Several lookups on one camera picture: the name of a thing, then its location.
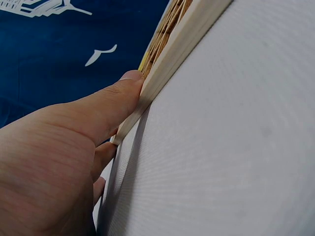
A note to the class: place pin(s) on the light wooden tray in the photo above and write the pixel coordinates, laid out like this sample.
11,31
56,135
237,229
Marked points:
182,51

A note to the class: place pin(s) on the person's left hand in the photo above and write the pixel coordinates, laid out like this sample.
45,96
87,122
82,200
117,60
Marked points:
46,167

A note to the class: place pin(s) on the row of wooden pieces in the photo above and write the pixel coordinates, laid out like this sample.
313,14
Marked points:
163,34

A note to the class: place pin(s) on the person's left fingers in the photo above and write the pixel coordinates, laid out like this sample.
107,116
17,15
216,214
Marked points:
103,162

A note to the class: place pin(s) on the person's left thumb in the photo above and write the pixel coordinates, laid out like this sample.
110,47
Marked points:
108,108

